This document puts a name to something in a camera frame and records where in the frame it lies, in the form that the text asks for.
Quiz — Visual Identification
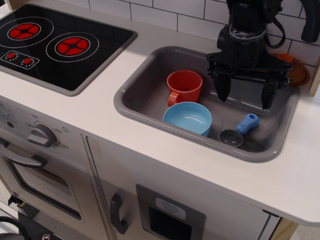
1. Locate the black rope bottom left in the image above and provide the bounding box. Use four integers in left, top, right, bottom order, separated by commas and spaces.
0, 214, 33, 240

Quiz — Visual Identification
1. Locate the grey toy sink basin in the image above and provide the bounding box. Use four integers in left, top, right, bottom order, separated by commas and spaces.
114, 46, 300, 163

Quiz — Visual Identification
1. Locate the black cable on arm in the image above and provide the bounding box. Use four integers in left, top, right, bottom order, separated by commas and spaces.
264, 17, 286, 50

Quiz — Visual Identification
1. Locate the light blue plastic bowl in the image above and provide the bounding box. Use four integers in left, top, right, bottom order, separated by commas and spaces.
162, 102, 212, 137

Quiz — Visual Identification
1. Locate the black toy faucet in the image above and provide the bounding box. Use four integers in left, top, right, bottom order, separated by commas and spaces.
300, 0, 320, 43

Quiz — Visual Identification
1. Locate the grey oven door handle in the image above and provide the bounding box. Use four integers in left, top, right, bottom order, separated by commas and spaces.
0, 138, 47, 169

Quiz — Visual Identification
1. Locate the grey dispenser panel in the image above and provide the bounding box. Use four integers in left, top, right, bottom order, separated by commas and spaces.
136, 184, 206, 240

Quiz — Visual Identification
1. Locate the oven door with window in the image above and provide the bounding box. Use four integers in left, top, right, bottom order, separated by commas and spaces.
0, 155, 84, 223

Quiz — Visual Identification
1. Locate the grey cabinet door handle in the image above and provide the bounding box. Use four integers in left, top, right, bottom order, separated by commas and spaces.
109, 194, 129, 235

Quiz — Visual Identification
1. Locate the grey oven knob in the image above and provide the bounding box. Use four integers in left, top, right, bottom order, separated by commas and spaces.
27, 124, 57, 148

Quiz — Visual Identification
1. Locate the orange transparent pot lid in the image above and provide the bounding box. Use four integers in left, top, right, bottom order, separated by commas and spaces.
271, 53, 310, 87

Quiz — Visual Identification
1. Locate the orange plastic cup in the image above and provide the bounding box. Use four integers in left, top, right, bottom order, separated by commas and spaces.
166, 69, 203, 107

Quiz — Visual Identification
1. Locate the grey spoon with blue handle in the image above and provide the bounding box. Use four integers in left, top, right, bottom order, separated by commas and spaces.
218, 113, 260, 147

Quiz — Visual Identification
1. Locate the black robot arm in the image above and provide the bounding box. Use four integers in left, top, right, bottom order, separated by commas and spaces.
206, 0, 293, 109

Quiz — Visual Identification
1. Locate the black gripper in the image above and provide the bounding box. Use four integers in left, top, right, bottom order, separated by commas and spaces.
206, 24, 292, 110

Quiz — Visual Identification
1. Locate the black toy stove top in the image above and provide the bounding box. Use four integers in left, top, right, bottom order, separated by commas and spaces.
0, 4, 137, 97

